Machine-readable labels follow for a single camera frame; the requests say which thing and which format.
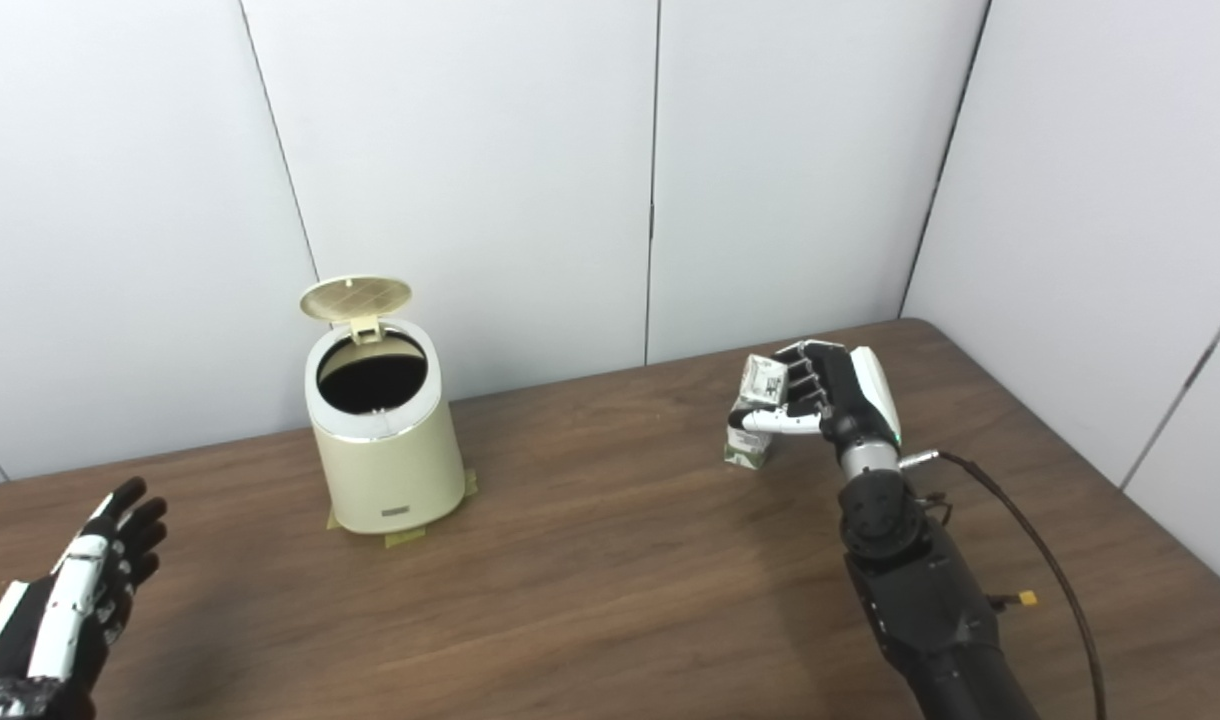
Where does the cream-colored round bin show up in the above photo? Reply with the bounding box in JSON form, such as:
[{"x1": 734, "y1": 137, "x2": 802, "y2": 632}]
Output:
[{"x1": 304, "y1": 320, "x2": 467, "y2": 534}]

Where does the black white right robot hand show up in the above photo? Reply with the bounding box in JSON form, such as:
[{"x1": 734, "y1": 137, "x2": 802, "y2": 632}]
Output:
[{"x1": 740, "y1": 340, "x2": 903, "y2": 456}]

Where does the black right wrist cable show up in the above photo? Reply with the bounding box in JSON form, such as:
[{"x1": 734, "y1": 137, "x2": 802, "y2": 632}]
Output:
[{"x1": 900, "y1": 450, "x2": 1108, "y2": 720}]

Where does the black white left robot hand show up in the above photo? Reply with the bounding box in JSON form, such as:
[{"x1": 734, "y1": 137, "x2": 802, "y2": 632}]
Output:
[{"x1": 0, "y1": 477, "x2": 169, "y2": 720}]

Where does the cream round bin lid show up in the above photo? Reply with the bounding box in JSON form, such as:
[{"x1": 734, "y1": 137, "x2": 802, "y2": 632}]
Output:
[{"x1": 299, "y1": 276, "x2": 413, "y2": 346}]

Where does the white green milk carton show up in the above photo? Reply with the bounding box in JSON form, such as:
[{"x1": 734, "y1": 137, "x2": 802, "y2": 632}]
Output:
[{"x1": 724, "y1": 354, "x2": 793, "y2": 469}]

